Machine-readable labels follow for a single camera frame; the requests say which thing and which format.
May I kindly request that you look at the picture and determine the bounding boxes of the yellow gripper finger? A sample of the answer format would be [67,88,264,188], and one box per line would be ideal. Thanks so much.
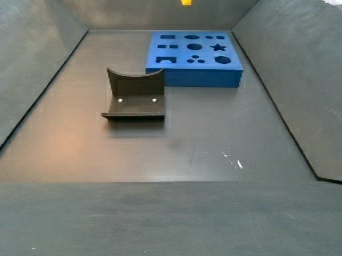
[180,0,192,6]

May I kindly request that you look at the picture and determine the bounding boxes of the black curved plastic stand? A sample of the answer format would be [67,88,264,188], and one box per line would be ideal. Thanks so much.
[101,69,165,120]

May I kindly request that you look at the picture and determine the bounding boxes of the blue foam shape board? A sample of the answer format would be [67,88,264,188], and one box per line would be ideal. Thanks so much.
[145,31,243,88]

